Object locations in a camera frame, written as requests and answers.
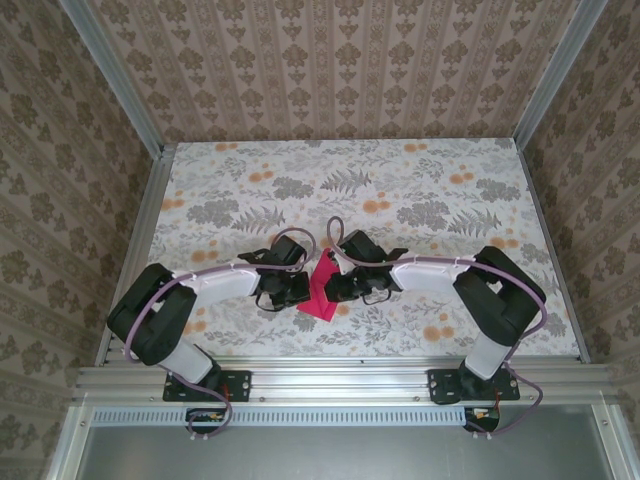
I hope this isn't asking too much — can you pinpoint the pink cloth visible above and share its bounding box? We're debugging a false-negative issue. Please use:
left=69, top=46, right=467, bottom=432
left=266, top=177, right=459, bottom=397
left=295, top=247, right=347, bottom=324

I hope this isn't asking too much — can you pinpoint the grey metal sheet panel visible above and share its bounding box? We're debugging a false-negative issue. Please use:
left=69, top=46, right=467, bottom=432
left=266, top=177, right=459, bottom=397
left=79, top=424, right=619, bottom=480

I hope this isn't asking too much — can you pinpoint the black controller board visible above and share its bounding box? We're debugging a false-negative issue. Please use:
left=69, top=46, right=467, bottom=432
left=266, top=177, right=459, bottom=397
left=463, top=405, right=502, bottom=434
left=185, top=407, right=232, bottom=435

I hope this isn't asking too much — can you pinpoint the long aluminium mounting rail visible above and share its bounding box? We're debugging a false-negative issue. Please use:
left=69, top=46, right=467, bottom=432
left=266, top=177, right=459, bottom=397
left=72, top=363, right=619, bottom=405

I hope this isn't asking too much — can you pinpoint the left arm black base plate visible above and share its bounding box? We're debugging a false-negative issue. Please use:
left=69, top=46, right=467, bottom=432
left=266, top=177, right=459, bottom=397
left=163, top=368, right=253, bottom=404

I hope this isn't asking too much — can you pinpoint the grey slotted cable duct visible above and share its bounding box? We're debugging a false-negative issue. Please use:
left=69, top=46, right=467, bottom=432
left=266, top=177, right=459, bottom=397
left=92, top=405, right=609, bottom=427

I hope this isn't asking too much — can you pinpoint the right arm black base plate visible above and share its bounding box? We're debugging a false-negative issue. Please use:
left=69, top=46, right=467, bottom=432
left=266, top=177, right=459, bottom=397
left=428, top=368, right=521, bottom=405

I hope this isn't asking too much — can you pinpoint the aluminium table side rail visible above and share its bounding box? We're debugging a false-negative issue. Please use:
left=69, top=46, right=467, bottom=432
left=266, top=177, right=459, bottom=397
left=516, top=144, right=591, bottom=365
left=94, top=143, right=176, bottom=369

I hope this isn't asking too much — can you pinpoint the aluminium frame beam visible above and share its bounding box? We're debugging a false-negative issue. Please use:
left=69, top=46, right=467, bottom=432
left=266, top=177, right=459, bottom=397
left=45, top=403, right=96, bottom=480
left=589, top=403, right=640, bottom=480

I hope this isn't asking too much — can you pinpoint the aluminium frame post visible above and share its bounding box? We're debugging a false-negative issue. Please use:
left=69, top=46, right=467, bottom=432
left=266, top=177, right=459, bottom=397
left=513, top=0, right=599, bottom=149
left=63, top=0, right=166, bottom=159

